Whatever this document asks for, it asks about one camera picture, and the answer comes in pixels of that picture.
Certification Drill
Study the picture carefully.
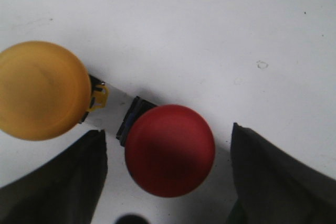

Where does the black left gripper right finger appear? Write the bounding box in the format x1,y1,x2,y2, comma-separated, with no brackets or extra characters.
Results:
227,123,335,223

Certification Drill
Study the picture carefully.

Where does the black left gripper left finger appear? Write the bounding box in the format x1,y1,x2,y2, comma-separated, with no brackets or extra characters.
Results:
1,130,108,223

